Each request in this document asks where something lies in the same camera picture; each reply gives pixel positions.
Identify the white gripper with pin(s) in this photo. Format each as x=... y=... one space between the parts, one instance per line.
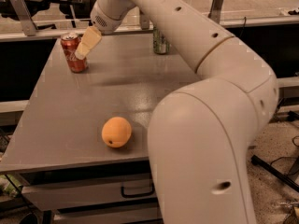
x=107 y=22

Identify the red Coca-Cola can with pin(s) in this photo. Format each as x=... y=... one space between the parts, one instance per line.
x=69 y=43

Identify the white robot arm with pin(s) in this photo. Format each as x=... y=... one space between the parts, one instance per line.
x=199 y=135

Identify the green soda can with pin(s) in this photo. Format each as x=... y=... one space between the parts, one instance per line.
x=160 y=44

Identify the orange fruit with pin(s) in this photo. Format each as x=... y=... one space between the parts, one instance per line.
x=116 y=132

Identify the grey top drawer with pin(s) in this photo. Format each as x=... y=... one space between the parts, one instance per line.
x=83 y=192

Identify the grey drawer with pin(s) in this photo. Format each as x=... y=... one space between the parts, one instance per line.
x=83 y=192
x=125 y=214

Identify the green packet on floor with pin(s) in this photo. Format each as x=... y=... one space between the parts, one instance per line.
x=10 y=186

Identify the grey lower drawer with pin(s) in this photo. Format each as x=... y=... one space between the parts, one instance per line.
x=125 y=214

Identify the black stand leg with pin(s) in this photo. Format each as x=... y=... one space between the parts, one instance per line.
x=283 y=178

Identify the middle metal bracket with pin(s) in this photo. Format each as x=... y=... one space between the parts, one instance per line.
x=144 y=20

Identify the metal bracket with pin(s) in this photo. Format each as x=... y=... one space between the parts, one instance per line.
x=144 y=20
x=23 y=14
x=215 y=10

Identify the left metal bracket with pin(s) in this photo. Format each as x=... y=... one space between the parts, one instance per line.
x=23 y=14

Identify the right metal bracket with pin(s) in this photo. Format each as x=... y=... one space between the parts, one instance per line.
x=215 y=10

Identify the black drawer handle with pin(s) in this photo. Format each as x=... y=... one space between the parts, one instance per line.
x=130 y=192

